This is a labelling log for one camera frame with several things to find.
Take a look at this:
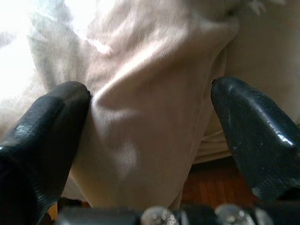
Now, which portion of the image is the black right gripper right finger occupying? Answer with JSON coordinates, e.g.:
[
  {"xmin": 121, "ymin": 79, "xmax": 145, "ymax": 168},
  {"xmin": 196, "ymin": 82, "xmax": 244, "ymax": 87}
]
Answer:
[{"xmin": 210, "ymin": 76, "xmax": 300, "ymax": 203}]

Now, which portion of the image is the pale cream cloth garment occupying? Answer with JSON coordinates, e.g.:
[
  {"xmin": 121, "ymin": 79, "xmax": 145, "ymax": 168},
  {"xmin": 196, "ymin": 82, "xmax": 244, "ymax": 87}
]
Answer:
[{"xmin": 25, "ymin": 0, "xmax": 242, "ymax": 211}]

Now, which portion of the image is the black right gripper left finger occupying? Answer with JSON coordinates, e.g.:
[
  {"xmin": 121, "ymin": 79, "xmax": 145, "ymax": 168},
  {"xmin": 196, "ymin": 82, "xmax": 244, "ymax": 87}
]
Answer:
[{"xmin": 0, "ymin": 81, "xmax": 91, "ymax": 225}]

